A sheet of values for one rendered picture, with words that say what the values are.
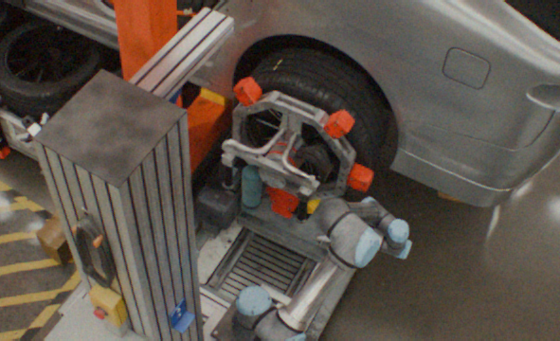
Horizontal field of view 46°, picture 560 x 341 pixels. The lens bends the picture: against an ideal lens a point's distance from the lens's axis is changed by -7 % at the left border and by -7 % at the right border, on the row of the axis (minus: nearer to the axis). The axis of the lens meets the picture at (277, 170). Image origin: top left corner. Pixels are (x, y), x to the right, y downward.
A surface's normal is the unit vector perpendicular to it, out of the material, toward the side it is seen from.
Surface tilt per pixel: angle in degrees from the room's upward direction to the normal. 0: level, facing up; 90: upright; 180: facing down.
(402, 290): 0
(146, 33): 90
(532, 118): 90
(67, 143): 0
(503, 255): 0
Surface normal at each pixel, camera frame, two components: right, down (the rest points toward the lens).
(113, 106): 0.06, -0.60
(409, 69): -0.47, 0.69
